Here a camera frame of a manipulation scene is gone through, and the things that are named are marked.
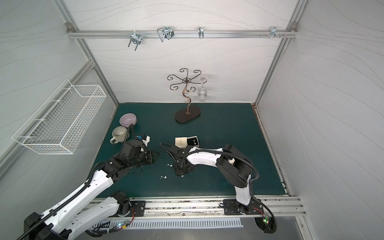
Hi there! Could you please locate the white slotted cable duct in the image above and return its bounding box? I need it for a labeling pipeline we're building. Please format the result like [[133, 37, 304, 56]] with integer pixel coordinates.
[[89, 218, 244, 231]]

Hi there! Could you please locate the lilac ceramic bowl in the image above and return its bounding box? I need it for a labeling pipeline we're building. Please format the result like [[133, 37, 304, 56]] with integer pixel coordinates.
[[119, 113, 137, 129]]

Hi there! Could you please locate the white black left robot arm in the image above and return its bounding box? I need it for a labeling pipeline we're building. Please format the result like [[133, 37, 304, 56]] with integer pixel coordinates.
[[19, 140, 160, 240]]

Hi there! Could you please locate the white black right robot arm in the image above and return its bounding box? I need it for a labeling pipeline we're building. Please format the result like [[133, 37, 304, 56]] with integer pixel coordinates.
[[164, 145, 260, 208]]

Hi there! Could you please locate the dark oval stand base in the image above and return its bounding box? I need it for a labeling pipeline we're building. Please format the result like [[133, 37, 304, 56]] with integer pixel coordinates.
[[175, 106, 201, 123]]

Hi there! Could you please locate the metal rail bracket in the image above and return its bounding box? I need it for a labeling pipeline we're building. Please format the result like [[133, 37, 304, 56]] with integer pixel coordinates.
[[260, 27, 287, 39]]

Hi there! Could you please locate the clear wine glass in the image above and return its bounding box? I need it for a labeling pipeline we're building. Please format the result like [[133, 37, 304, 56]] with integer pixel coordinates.
[[198, 77, 208, 102]]

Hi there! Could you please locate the cream drawer jewelry box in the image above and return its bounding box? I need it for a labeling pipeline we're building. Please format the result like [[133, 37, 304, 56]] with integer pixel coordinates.
[[175, 136, 200, 148]]

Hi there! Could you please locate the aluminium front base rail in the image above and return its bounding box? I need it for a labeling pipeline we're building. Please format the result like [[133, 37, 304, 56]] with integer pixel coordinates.
[[59, 195, 307, 222]]

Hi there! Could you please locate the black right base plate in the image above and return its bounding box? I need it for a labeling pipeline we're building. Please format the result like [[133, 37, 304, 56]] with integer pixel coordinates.
[[219, 199, 265, 216]]

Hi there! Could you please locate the bronze scroll stand rod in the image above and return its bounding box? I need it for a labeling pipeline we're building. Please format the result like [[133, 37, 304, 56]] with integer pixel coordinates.
[[167, 68, 202, 108]]

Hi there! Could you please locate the metal rail hook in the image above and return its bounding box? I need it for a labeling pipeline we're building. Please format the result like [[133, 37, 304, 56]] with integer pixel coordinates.
[[198, 27, 204, 39]]

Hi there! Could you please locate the green ribbed ceramic mug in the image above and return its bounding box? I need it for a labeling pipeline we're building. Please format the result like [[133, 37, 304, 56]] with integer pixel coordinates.
[[110, 126, 130, 144]]

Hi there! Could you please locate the metal rail clamp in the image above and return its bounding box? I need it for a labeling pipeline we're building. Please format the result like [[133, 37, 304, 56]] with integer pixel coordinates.
[[128, 32, 142, 51], [157, 27, 175, 42]]

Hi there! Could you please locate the white wire basket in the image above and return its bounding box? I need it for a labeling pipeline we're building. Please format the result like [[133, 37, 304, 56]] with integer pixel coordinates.
[[12, 80, 107, 155]]

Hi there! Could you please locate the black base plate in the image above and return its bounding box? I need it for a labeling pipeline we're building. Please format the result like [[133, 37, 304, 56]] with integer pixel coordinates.
[[117, 201, 146, 217], [219, 199, 265, 216]]

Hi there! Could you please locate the aluminium cross rail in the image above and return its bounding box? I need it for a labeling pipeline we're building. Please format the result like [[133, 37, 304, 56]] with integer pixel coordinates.
[[67, 29, 299, 39]]

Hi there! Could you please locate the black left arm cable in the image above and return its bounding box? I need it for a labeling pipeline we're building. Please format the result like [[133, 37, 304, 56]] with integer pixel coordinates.
[[16, 124, 136, 240]]

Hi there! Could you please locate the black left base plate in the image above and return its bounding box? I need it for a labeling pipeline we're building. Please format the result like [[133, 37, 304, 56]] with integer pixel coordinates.
[[117, 201, 146, 217]]

